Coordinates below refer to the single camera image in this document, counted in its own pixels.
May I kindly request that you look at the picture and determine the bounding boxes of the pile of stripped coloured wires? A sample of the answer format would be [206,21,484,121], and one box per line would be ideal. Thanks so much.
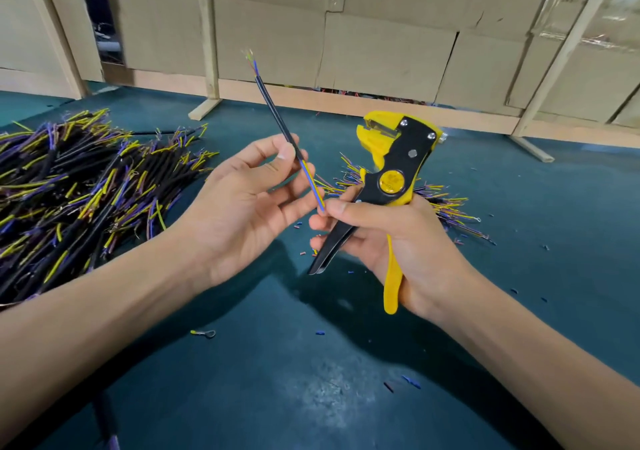
[315,152,497,245]

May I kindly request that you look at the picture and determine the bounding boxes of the black cable with coloured wires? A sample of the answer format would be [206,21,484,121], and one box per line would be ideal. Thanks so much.
[242,49,327,214]

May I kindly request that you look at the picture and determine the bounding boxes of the loose black cable end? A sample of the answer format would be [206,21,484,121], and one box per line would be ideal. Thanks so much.
[92,391,122,450]

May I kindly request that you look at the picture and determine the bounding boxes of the cardboard panel with tape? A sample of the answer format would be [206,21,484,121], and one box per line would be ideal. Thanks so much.
[507,0,640,130]

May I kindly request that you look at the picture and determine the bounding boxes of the plain wooden post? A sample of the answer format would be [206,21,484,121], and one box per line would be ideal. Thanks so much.
[19,0,90,101]

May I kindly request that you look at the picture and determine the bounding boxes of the person's right forearm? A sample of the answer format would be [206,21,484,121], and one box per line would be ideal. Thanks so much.
[429,264,640,450]

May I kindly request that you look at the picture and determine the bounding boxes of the long wooden base rail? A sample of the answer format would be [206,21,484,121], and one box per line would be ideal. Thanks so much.
[102,62,640,150]

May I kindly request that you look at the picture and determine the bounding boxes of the yellow black wire stripper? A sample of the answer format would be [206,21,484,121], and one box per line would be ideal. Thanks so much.
[307,110,447,315]

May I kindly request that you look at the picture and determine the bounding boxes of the person's left forearm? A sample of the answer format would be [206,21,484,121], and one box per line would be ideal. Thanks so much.
[0,221,217,448]

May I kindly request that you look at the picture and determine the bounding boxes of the scattered insulation scraps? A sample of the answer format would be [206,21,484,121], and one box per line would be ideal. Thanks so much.
[292,165,552,395]

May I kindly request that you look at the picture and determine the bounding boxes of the large cardboard sheet panel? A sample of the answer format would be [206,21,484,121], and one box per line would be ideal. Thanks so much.
[109,0,557,116]

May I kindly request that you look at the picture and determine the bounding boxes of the person's right hand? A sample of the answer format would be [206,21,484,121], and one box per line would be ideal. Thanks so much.
[308,186,475,323]

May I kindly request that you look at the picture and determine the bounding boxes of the narrow cardboard panel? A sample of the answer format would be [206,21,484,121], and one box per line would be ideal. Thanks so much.
[39,0,105,84]

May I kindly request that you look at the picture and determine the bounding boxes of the pile of black cables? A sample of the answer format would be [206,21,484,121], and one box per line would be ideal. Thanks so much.
[0,108,220,310]

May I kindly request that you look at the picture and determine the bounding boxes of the person's left hand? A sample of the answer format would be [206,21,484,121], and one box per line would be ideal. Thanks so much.
[172,133,327,289]

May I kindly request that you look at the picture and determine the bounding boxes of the wooden post with foot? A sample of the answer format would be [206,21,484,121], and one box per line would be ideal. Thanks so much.
[188,0,224,122]
[509,0,610,164]

